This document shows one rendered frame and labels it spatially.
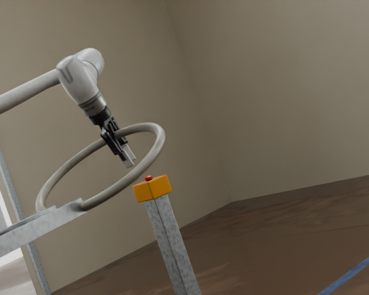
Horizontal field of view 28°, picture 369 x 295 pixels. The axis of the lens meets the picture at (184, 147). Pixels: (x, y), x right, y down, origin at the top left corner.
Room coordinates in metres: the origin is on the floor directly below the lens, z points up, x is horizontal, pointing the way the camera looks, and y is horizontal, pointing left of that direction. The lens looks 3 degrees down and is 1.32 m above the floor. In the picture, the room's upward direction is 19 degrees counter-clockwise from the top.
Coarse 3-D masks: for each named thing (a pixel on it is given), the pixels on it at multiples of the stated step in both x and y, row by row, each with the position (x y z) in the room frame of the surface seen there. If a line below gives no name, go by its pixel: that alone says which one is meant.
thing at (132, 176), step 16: (128, 128) 2.56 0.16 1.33; (144, 128) 2.50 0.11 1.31; (160, 128) 2.40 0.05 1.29; (96, 144) 2.61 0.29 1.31; (160, 144) 2.30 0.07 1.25; (80, 160) 2.60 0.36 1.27; (144, 160) 2.23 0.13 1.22; (128, 176) 2.19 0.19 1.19; (48, 192) 2.48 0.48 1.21; (112, 192) 2.17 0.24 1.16
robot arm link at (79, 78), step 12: (72, 60) 2.48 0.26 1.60; (60, 72) 2.48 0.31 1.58; (72, 72) 2.47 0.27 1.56; (84, 72) 2.50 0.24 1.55; (96, 72) 2.58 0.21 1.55; (72, 84) 2.48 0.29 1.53; (84, 84) 2.49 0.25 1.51; (96, 84) 2.54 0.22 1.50; (72, 96) 2.51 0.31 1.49; (84, 96) 2.50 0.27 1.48
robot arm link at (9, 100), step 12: (84, 60) 2.59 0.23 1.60; (96, 60) 2.62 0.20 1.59; (48, 72) 2.68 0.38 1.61; (24, 84) 2.65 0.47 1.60; (36, 84) 2.65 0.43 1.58; (48, 84) 2.67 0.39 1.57; (0, 96) 2.62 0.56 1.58; (12, 96) 2.62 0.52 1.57; (24, 96) 2.63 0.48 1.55; (0, 108) 2.60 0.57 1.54
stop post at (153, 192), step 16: (160, 176) 3.26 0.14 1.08; (144, 192) 3.22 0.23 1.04; (160, 192) 3.22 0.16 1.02; (160, 208) 3.23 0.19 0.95; (160, 224) 3.23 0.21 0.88; (176, 224) 3.26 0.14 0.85; (160, 240) 3.25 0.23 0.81; (176, 240) 3.24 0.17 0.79; (176, 256) 3.22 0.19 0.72; (176, 272) 3.23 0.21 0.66; (192, 272) 3.26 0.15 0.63; (176, 288) 3.26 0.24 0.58; (192, 288) 3.24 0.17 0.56
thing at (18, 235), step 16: (48, 208) 2.23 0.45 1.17; (64, 208) 2.13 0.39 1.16; (80, 208) 2.18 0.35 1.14; (16, 224) 2.11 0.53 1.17; (32, 224) 2.01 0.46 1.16; (48, 224) 2.06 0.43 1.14; (0, 240) 1.90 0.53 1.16; (16, 240) 1.95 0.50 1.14; (32, 240) 1.99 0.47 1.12; (0, 256) 1.89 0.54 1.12
